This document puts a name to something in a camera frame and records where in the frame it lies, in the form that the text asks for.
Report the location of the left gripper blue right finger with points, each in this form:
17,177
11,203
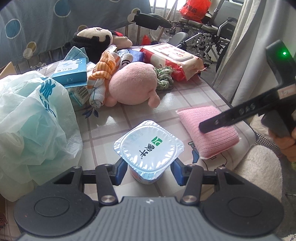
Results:
179,171

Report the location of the blue white tissue pack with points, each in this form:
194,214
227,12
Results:
131,55

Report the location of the pink wet wipes pack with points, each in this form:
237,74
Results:
184,64

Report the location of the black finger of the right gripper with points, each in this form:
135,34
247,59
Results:
257,105

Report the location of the pink round plush toy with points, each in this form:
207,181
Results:
133,84

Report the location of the blue quilt with circles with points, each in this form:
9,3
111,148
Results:
30,28

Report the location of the light blue plastic bag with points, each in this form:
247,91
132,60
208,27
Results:
40,136

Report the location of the white yogurt cup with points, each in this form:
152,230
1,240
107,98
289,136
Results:
148,149

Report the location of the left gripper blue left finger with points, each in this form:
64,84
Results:
119,171

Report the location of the green white rope knot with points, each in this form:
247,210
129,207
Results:
165,81

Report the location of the orange striped towel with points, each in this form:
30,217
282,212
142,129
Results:
98,81

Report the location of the wheelchair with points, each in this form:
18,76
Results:
209,39

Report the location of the blue bandage box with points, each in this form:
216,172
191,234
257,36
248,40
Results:
71,73

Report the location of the black padded armrest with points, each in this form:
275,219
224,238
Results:
151,21

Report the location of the red plastic bag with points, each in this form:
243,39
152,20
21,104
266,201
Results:
195,10

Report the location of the black-haired plush doll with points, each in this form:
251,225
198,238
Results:
96,40

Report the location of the person's right hand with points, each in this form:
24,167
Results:
286,145

